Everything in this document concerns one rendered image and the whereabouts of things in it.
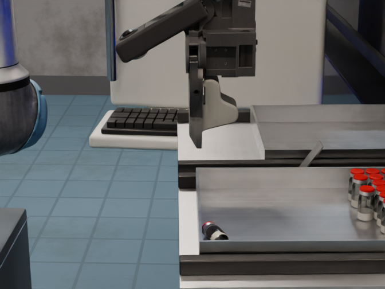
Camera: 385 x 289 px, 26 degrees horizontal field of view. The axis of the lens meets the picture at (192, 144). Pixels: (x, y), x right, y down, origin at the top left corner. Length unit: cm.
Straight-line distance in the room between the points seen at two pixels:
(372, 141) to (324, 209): 33
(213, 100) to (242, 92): 95
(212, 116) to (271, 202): 27
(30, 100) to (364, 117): 64
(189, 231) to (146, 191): 249
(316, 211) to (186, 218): 19
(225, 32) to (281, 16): 94
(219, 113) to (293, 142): 50
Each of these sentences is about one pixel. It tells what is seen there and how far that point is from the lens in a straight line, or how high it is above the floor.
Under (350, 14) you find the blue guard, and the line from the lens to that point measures 197.
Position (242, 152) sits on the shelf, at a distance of 144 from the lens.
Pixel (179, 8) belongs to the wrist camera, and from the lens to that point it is 97.
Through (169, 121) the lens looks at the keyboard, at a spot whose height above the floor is 83.
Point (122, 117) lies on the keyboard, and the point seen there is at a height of 83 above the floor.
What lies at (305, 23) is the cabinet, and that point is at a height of 101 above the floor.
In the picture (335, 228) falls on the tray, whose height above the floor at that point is 88.
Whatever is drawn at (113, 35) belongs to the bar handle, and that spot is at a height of 99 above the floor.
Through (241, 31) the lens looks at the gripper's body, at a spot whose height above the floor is 117.
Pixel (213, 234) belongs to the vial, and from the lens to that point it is 108.
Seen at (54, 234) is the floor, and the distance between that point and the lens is 326.
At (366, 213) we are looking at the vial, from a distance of 118.
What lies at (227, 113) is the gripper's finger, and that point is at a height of 107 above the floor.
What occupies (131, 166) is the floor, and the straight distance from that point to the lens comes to 392.
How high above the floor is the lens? 136
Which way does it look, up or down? 19 degrees down
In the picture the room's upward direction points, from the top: straight up
